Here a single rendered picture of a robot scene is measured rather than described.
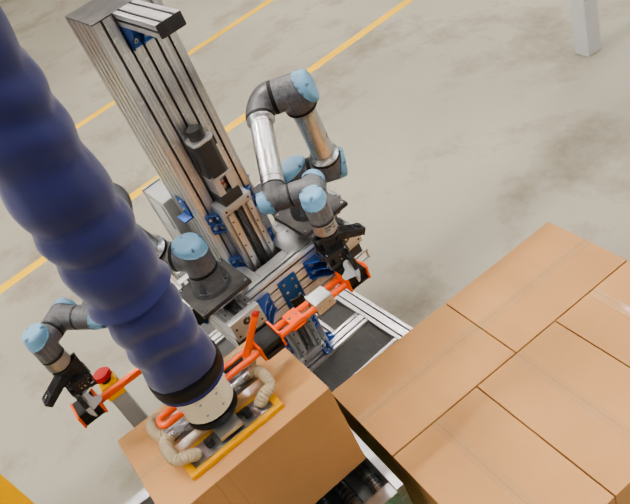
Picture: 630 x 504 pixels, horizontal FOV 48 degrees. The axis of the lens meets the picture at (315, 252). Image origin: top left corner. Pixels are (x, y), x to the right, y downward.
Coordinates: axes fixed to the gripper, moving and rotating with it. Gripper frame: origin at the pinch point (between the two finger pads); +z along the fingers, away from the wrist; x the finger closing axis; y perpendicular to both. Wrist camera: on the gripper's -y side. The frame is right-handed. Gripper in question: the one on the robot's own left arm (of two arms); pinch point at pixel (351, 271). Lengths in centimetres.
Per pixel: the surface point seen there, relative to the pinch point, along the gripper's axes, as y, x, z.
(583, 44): -283, -150, 108
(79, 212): 59, 12, -77
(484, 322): -41, 4, 62
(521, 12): -319, -239, 117
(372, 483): 33, 24, 61
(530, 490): 0, 63, 61
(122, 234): 54, 11, -65
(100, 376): 84, -50, 11
